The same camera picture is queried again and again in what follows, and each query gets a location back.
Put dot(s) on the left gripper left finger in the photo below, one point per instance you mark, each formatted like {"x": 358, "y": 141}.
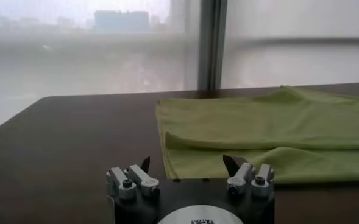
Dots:
{"x": 136, "y": 179}

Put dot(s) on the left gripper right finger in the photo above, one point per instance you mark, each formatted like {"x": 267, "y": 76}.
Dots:
{"x": 246, "y": 178}

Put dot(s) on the green printed t-shirt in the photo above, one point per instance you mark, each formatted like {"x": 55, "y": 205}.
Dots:
{"x": 258, "y": 128}

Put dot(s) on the dark vertical window mullion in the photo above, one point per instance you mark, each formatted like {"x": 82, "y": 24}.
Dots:
{"x": 212, "y": 42}

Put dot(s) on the curved dark railing behind glass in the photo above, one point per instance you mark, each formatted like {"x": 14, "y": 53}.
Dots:
{"x": 304, "y": 40}

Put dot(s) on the distant building behind glass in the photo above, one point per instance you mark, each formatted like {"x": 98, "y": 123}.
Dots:
{"x": 121, "y": 21}

